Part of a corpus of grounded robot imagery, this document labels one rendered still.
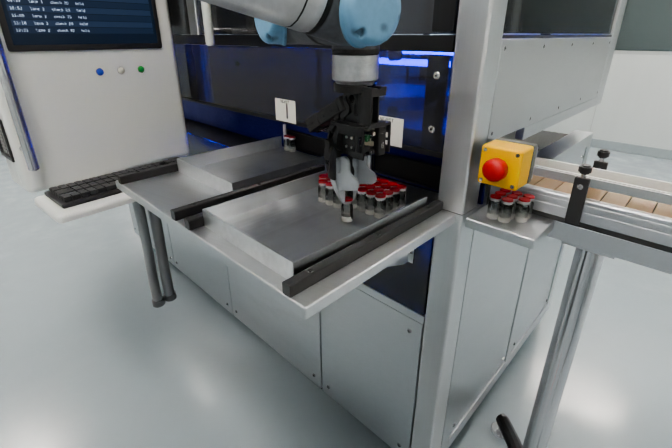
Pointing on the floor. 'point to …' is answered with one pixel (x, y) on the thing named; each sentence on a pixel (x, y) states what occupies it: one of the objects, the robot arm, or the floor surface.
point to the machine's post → (461, 172)
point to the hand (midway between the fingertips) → (345, 193)
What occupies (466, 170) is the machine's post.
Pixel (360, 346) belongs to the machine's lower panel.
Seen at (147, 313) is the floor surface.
